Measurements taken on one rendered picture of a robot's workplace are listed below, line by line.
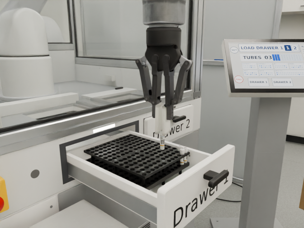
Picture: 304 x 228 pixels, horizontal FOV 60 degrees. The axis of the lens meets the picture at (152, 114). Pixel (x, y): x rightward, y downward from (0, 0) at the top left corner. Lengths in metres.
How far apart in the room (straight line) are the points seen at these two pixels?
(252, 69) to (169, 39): 0.85
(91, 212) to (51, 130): 0.23
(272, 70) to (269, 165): 0.51
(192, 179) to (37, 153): 0.37
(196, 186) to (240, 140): 1.81
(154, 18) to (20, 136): 0.39
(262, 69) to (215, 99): 1.02
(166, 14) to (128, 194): 0.37
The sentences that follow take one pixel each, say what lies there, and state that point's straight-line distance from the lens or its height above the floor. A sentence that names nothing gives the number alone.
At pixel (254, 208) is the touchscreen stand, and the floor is 0.28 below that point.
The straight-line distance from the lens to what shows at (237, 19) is 2.26.
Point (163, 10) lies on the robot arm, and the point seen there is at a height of 1.24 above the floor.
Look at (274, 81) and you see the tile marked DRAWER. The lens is 1.35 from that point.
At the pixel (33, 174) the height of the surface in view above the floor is 0.88.
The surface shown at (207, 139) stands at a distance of 2.46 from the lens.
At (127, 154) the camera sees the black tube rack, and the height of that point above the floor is 0.90.
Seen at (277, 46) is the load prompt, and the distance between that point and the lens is 1.48.
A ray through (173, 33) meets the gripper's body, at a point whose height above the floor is 1.20.
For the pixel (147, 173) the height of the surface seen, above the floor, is 0.90.
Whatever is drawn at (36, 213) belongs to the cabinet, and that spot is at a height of 0.77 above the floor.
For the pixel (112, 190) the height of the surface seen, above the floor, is 0.86.
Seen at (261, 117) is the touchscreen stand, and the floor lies 0.81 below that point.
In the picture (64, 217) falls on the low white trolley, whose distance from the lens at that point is 0.73.
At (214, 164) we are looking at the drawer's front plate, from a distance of 0.62.
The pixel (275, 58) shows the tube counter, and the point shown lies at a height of 1.11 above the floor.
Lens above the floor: 1.18
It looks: 15 degrees down
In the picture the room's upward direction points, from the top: straight up
